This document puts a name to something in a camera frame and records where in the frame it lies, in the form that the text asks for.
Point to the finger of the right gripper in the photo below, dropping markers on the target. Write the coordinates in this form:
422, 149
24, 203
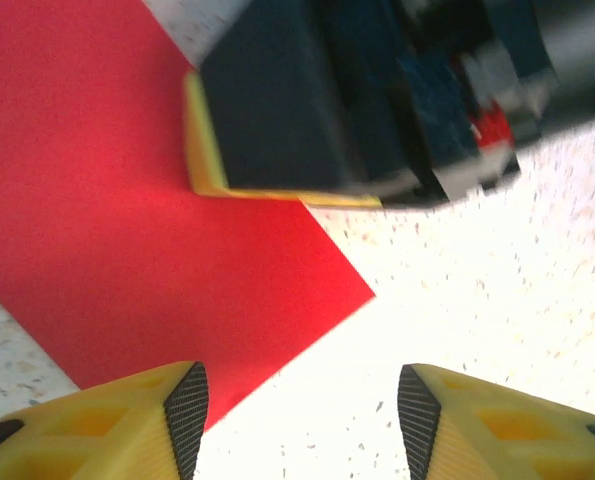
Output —
277, 100

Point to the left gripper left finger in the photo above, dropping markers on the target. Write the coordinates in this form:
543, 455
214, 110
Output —
102, 430

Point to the red paper sheet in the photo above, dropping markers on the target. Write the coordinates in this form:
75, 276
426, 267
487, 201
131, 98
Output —
102, 200

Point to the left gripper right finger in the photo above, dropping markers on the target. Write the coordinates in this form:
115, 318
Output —
502, 435

